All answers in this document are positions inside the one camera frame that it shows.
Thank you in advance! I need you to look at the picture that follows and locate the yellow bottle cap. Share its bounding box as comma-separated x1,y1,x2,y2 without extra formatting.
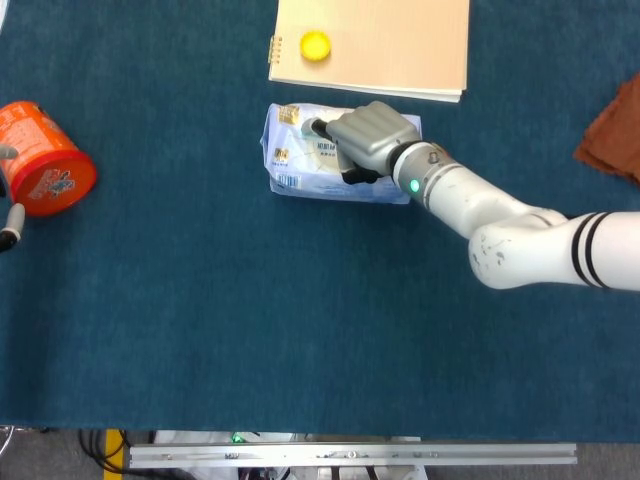
299,30,334,64

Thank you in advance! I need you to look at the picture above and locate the orange red snack canister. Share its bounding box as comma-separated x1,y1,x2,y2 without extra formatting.
0,100,99,219

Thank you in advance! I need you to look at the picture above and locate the white facial tissue pack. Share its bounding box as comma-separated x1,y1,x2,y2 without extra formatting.
259,102,426,205

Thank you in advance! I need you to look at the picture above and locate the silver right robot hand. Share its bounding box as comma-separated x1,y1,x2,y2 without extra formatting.
299,100,421,186

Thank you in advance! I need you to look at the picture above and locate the teal felt table cover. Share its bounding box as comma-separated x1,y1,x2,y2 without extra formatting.
0,0,640,444

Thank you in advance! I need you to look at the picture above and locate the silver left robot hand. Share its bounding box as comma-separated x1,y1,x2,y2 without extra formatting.
0,144,27,254

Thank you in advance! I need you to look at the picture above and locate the brown folded cloth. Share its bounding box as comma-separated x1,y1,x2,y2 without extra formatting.
572,71,640,188

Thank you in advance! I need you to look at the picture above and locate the aluminium profile rail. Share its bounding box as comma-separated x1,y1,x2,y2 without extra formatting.
128,442,579,470

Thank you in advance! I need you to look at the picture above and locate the pale yellow spiral notebook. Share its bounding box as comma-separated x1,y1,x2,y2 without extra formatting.
267,0,472,105

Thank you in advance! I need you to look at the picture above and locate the black cable bundle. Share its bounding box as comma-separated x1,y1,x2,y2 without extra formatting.
77,428,132,474

